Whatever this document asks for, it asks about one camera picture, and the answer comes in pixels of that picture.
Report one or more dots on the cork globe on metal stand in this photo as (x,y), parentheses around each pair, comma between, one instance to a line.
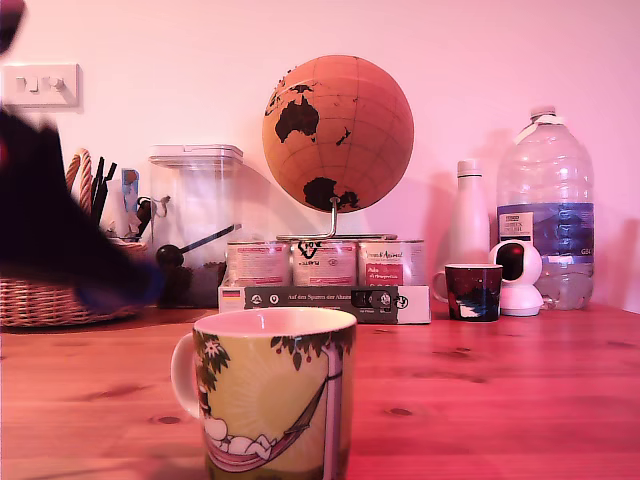
(345,130)

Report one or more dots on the white insulated bottle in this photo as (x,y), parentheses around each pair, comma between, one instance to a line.
(469,220)

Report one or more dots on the black coffee scoop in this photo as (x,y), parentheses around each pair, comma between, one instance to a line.
(170,256)

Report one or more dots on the white light switch plate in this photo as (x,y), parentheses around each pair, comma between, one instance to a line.
(42,85)

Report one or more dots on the yellow illustrated mug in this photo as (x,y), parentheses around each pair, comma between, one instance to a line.
(270,390)

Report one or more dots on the large clear water bottle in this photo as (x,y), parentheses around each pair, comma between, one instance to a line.
(550,175)

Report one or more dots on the clear plastic storage container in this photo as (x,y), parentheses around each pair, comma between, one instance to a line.
(200,200)

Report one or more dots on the blue white card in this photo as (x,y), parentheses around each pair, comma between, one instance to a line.
(131,192)

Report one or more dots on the small dark illustrated mug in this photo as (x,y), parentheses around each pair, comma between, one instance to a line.
(475,292)

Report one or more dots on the grey white cardboard box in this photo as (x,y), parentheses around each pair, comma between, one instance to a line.
(320,299)

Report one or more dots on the small white round camera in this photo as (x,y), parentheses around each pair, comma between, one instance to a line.
(525,280)

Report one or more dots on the black pen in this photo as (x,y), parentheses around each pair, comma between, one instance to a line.
(99,175)
(107,177)

